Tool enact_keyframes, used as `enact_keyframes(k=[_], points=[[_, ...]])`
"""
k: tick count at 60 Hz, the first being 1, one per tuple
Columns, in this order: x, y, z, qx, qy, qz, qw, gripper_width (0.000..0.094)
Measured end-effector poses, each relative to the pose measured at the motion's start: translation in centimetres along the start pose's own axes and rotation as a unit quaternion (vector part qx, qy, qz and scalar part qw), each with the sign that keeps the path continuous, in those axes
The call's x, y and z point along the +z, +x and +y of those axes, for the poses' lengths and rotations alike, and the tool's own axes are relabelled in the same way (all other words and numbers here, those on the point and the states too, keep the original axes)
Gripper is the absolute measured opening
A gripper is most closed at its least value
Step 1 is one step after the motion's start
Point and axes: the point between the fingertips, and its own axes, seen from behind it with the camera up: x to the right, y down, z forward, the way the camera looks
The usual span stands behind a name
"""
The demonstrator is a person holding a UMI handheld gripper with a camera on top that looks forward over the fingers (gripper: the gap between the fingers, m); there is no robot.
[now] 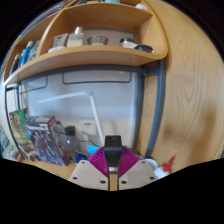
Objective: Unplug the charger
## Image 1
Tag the wooden shelf unit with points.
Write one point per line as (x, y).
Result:
(100, 55)

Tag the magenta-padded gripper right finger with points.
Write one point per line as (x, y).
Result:
(138, 173)

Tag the tall light blue box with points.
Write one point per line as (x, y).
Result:
(92, 149)

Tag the white lotion bottle red cap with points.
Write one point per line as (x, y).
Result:
(161, 172)

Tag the white desk lamp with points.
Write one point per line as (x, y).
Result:
(95, 113)

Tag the teal bedding blanket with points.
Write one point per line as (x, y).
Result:
(6, 146)

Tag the dark grey metal frame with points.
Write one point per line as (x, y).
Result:
(156, 106)

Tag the white wall box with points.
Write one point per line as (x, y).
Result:
(87, 127)

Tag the green tree figure toy box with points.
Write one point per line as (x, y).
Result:
(18, 128)

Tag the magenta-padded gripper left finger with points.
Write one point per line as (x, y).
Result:
(85, 175)

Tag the black charger block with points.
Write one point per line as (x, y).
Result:
(113, 153)

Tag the blue robot model kit box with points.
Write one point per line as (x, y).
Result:
(41, 140)

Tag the clear bottle with black cap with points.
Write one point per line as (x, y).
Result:
(71, 141)

